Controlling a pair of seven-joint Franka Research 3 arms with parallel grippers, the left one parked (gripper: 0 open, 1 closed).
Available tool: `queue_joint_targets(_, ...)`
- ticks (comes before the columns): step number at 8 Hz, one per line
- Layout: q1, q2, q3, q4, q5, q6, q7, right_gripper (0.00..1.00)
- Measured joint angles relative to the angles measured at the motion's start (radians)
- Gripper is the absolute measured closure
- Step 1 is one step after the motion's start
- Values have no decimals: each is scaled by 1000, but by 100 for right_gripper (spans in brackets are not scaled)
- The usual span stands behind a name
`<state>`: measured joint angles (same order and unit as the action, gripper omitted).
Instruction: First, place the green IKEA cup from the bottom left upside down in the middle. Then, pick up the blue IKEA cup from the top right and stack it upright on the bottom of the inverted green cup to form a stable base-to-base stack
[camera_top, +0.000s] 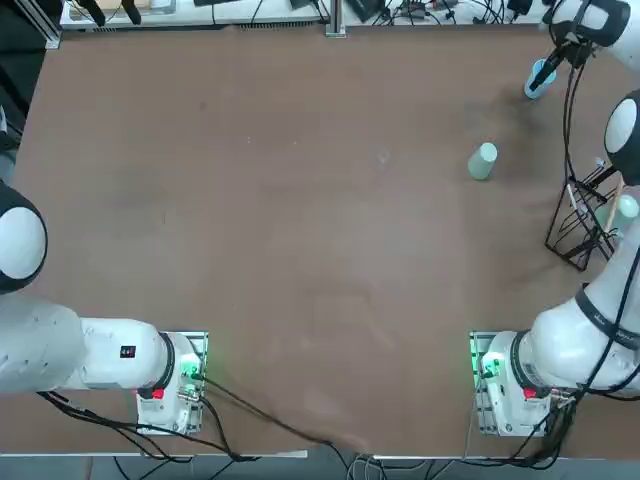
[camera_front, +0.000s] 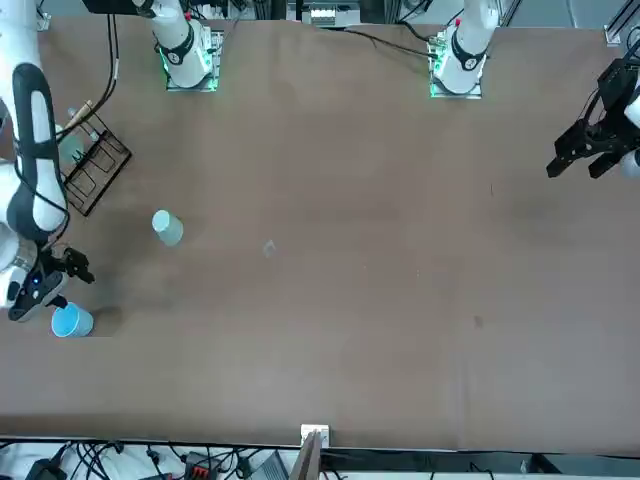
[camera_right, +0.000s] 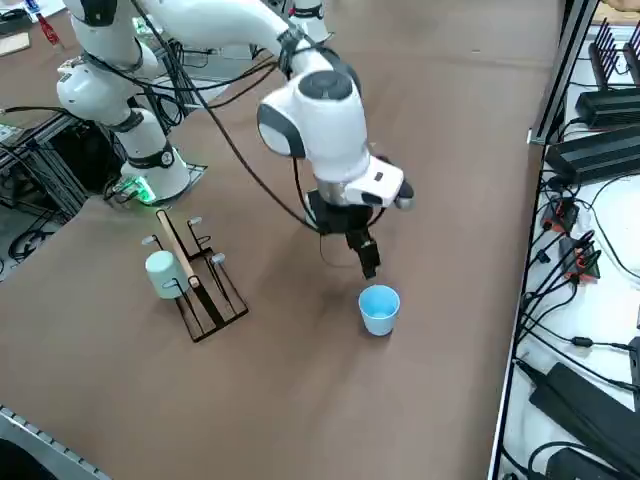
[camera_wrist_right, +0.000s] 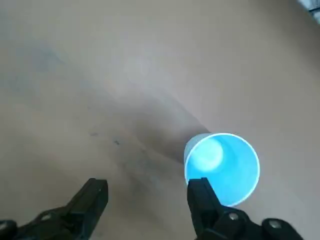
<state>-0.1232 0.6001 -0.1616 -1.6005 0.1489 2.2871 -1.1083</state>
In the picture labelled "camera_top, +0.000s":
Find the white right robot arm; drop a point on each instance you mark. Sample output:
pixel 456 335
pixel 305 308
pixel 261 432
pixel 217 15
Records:
pixel 565 350

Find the black power adapter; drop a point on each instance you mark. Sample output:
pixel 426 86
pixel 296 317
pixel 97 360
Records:
pixel 520 6

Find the green plastic cup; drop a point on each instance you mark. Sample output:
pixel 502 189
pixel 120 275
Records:
pixel 481 162

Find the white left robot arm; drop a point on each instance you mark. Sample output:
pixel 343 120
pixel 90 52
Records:
pixel 115 350

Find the aluminium frame profile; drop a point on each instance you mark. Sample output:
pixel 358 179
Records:
pixel 50 37

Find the blue plastic cup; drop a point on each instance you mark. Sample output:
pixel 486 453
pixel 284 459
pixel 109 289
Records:
pixel 547 84

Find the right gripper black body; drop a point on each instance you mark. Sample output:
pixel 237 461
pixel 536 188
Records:
pixel 579 49

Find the white mount bracket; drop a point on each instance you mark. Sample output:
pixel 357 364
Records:
pixel 335 32

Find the upright mount post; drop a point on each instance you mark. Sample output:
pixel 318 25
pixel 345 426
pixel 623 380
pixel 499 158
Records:
pixel 336 12

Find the power strip with red switch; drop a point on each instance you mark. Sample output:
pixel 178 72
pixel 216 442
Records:
pixel 415 7

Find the pale green rack cup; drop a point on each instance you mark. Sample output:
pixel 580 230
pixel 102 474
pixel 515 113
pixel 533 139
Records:
pixel 627 206

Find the flat adapter box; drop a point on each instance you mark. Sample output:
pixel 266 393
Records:
pixel 367 10

